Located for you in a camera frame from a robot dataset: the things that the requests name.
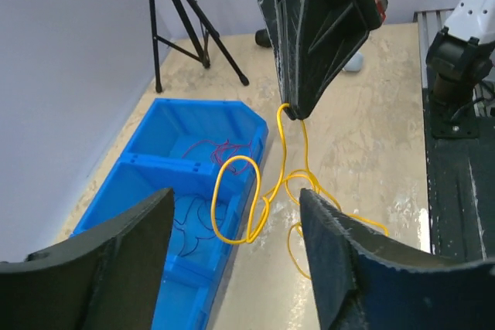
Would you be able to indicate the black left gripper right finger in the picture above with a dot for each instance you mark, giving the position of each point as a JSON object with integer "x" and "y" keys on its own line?
{"x": 362, "y": 279}

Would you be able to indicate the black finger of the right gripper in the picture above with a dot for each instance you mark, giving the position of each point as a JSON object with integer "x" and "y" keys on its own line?
{"x": 312, "y": 41}

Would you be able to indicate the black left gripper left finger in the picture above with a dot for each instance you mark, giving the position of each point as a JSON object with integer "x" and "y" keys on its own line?
{"x": 105, "y": 278}

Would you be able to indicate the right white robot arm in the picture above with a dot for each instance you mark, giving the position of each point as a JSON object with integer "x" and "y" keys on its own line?
{"x": 460, "y": 52}

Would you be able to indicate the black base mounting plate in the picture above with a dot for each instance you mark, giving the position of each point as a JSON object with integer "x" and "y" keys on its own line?
{"x": 460, "y": 181}

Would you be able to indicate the blue three-compartment bin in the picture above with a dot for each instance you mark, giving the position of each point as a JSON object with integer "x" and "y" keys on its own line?
{"x": 205, "y": 151}

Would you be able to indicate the black music stand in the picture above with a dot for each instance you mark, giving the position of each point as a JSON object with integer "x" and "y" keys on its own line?
{"x": 200, "y": 42}

